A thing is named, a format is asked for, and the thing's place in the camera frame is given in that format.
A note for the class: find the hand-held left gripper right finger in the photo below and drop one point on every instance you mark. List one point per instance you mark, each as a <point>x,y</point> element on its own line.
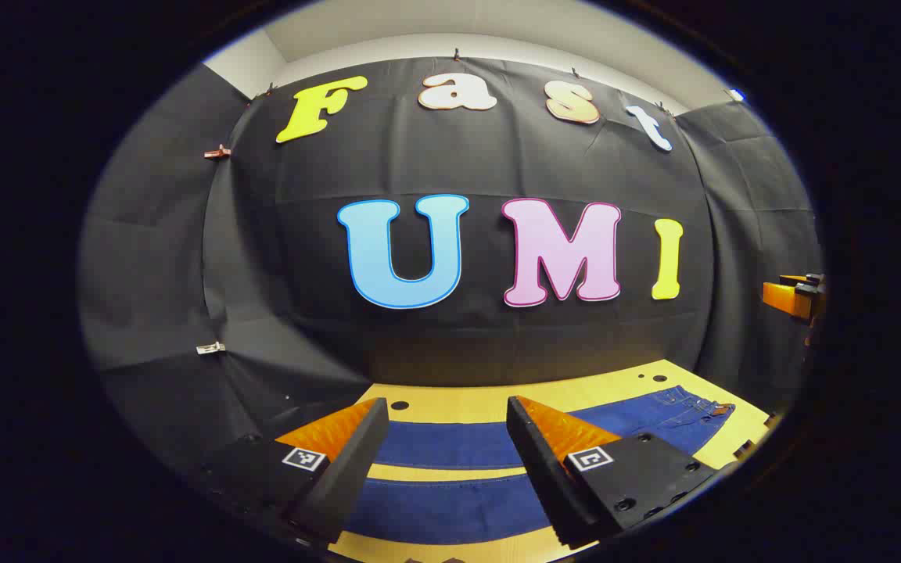
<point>540,477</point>

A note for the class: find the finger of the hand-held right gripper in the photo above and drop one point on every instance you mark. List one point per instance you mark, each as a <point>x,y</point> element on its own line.
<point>785,299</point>

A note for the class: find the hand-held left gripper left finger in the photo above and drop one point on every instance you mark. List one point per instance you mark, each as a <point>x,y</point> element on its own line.
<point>349,477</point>

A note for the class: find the blue denim jeans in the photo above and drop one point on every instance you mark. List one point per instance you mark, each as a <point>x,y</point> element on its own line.
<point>443,446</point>

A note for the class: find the white backdrop clip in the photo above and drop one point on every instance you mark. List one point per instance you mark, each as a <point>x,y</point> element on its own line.
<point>210,348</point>

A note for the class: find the black backdrop cloth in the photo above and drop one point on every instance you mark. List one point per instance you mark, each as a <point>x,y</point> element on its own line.
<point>536,156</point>

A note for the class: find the orange backdrop clip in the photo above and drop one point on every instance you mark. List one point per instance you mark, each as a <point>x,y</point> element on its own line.
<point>216,152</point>

